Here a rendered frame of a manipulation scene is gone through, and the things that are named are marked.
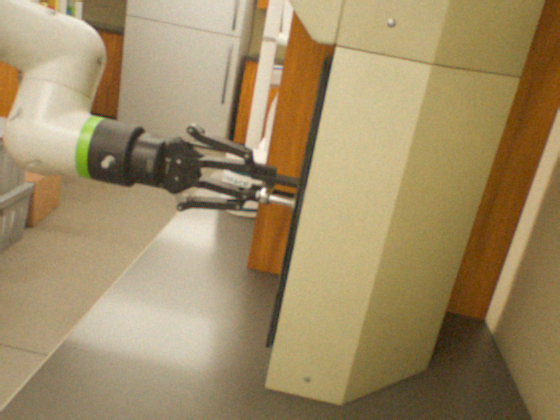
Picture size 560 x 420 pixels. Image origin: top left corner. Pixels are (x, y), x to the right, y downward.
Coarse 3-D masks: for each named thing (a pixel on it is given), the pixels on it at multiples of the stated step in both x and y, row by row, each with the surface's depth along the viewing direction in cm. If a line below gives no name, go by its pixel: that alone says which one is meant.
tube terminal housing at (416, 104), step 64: (384, 0) 61; (448, 0) 61; (512, 0) 68; (384, 64) 63; (448, 64) 65; (512, 64) 73; (320, 128) 67; (384, 128) 66; (448, 128) 69; (320, 192) 69; (384, 192) 68; (448, 192) 75; (320, 256) 72; (384, 256) 71; (448, 256) 81; (320, 320) 74; (384, 320) 77; (320, 384) 78; (384, 384) 84
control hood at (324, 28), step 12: (288, 0) 63; (300, 0) 62; (312, 0) 62; (324, 0) 62; (336, 0) 62; (300, 12) 63; (312, 12) 63; (324, 12) 63; (336, 12) 62; (312, 24) 63; (324, 24) 63; (336, 24) 63; (312, 36) 64; (324, 36) 63; (336, 36) 63
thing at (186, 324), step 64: (192, 256) 114; (128, 320) 89; (192, 320) 92; (256, 320) 96; (448, 320) 108; (64, 384) 72; (128, 384) 74; (192, 384) 77; (256, 384) 79; (448, 384) 88; (512, 384) 91
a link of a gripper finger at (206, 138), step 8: (192, 128) 78; (200, 128) 80; (192, 136) 79; (200, 136) 79; (208, 136) 79; (216, 136) 80; (208, 144) 79; (216, 144) 79; (224, 144) 79; (232, 144) 79; (232, 152) 79; (240, 152) 79; (248, 152) 79
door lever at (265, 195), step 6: (264, 186) 77; (270, 186) 78; (258, 192) 75; (264, 192) 75; (270, 192) 76; (258, 198) 75; (264, 198) 75; (270, 198) 75; (276, 198) 75; (282, 198) 75; (288, 198) 75; (294, 198) 74; (282, 204) 75; (288, 204) 75
